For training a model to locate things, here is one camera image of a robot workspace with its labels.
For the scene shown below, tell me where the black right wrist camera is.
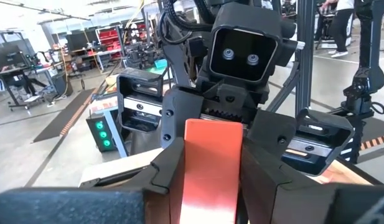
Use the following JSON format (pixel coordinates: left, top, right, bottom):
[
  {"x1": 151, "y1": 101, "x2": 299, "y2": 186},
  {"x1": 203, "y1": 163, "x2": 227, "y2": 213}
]
[{"x1": 207, "y1": 2, "x2": 298, "y2": 85}]

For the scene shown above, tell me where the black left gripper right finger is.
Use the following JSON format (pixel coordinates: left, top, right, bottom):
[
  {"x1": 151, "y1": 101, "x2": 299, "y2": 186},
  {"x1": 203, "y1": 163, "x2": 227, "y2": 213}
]
[{"x1": 237, "y1": 136, "x2": 384, "y2": 224}]

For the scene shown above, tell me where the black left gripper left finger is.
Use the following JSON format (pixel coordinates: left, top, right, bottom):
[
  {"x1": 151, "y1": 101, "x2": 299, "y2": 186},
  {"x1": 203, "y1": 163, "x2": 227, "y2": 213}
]
[{"x1": 0, "y1": 136, "x2": 186, "y2": 224}]

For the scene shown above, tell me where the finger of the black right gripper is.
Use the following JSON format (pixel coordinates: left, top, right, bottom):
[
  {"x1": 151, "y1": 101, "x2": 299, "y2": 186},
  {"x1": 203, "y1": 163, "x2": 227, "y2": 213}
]
[
  {"x1": 243, "y1": 110, "x2": 297, "y2": 160},
  {"x1": 160, "y1": 86, "x2": 205, "y2": 150}
]

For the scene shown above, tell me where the black floor cable cover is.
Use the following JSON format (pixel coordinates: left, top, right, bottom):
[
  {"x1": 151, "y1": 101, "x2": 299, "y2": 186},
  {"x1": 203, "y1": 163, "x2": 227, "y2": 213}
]
[
  {"x1": 356, "y1": 116, "x2": 384, "y2": 152},
  {"x1": 32, "y1": 88, "x2": 98, "y2": 143}
]

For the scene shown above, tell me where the black standing desk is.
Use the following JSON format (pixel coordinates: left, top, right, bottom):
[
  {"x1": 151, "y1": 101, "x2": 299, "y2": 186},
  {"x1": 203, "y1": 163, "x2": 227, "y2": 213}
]
[{"x1": 0, "y1": 43, "x2": 55, "y2": 111}]

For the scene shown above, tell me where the black computer with green lights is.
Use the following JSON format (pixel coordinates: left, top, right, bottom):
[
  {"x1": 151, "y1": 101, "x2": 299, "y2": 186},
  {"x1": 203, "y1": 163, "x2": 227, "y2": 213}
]
[{"x1": 85, "y1": 108, "x2": 130, "y2": 153}]

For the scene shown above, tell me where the black corrugated cable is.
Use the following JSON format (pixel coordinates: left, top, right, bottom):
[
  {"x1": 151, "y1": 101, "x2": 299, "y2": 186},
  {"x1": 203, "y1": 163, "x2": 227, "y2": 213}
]
[{"x1": 159, "y1": 0, "x2": 213, "y2": 44}]

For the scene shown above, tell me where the red storage bin shelf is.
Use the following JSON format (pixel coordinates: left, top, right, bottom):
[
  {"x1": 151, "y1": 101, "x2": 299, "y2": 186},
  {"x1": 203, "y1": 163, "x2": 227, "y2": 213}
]
[{"x1": 95, "y1": 26, "x2": 124, "y2": 60}]

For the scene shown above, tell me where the person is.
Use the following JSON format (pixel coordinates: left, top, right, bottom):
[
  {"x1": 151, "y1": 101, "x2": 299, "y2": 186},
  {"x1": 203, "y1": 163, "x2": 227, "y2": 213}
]
[{"x1": 314, "y1": 0, "x2": 356, "y2": 59}]

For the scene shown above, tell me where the red rectangular block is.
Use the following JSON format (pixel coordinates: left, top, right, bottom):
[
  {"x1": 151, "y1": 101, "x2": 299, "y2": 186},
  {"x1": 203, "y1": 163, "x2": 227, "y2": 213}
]
[{"x1": 178, "y1": 118, "x2": 244, "y2": 224}]

